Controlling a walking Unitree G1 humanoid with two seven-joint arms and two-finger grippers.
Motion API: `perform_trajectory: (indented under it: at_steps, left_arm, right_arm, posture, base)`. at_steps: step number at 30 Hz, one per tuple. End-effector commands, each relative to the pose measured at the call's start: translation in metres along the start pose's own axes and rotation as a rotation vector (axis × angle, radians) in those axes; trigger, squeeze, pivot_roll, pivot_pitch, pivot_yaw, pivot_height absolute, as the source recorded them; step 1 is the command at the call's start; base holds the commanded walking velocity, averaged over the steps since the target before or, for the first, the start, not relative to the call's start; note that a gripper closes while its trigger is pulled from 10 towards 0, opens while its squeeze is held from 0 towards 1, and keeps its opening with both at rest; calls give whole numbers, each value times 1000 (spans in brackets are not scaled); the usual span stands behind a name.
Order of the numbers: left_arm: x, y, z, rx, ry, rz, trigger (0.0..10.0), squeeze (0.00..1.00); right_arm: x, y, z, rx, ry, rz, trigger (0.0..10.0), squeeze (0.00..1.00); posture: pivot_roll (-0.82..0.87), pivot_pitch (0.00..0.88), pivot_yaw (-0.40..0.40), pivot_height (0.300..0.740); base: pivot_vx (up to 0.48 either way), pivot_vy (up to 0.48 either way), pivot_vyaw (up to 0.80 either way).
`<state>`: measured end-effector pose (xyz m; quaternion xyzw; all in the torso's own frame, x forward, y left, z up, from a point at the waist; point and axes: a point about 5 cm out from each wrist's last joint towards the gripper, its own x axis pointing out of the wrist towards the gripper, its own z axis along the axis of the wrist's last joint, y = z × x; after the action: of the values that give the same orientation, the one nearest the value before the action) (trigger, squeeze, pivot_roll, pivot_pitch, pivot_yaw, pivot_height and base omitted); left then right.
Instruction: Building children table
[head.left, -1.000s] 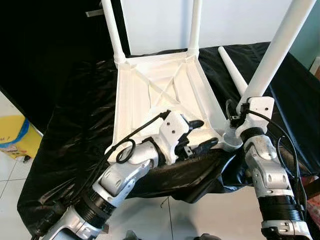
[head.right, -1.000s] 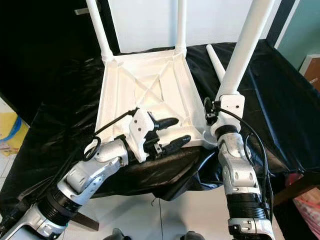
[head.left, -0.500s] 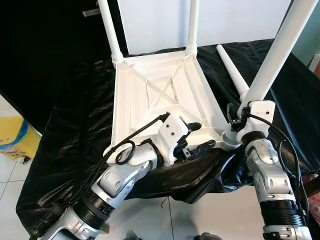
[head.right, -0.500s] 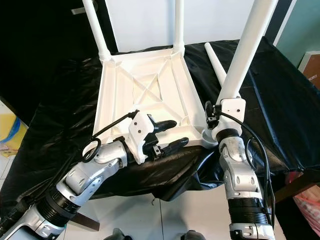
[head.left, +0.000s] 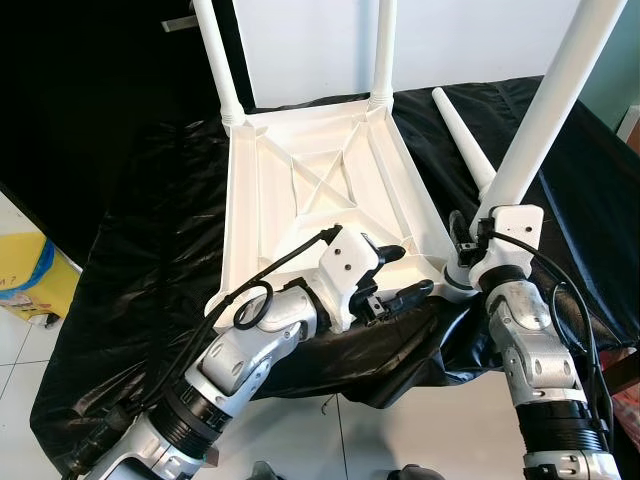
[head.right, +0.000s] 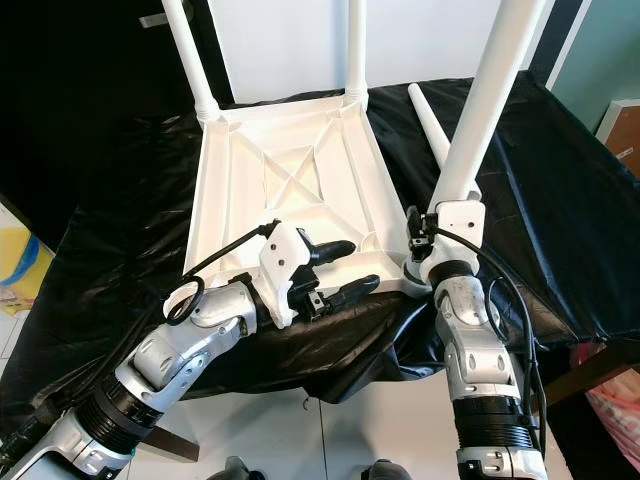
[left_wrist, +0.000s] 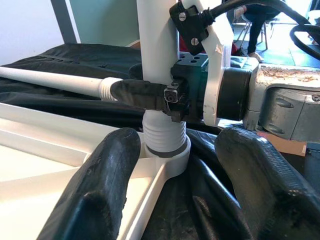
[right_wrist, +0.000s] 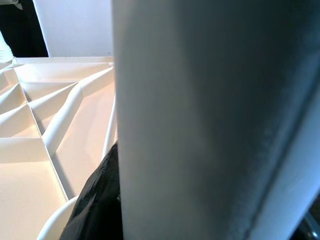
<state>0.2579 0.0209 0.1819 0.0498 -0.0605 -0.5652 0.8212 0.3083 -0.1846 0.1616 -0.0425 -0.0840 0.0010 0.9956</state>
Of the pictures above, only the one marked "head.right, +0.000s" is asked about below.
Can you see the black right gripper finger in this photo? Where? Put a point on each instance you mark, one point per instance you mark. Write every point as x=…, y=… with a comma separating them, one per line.
x=412, y=220

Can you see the white plastic table leg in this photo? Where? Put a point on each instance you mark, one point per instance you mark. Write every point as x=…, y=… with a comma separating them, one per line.
x=188, y=50
x=425, y=115
x=490, y=90
x=356, y=50

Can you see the pink plastic bag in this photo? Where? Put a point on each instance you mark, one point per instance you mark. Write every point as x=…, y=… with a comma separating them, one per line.
x=615, y=395

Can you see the white plastic table top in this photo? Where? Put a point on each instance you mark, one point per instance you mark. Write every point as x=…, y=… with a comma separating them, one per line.
x=280, y=140

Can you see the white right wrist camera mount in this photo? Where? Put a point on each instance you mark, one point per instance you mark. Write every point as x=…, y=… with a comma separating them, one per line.
x=460, y=225

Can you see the grey left robot foot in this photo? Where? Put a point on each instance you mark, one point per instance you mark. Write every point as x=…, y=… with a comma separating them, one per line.
x=245, y=470

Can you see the brown board white frame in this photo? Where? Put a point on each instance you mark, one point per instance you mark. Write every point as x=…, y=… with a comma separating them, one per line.
x=622, y=140

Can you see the grey right robot foot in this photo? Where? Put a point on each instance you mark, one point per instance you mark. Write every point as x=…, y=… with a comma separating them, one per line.
x=385, y=471

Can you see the black door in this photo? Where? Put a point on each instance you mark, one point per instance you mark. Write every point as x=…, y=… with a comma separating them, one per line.
x=80, y=80

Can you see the yellow cardboard box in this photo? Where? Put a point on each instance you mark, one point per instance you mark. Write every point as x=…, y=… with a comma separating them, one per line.
x=15, y=270

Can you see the brown wooden table leg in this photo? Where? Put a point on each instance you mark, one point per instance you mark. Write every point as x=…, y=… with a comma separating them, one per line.
x=175, y=443
x=580, y=375

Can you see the grey robot foot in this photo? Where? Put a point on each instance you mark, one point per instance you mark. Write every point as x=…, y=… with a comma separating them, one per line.
x=245, y=470
x=385, y=471

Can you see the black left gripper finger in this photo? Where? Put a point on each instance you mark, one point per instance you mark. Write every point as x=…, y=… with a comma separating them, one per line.
x=355, y=290
x=335, y=251

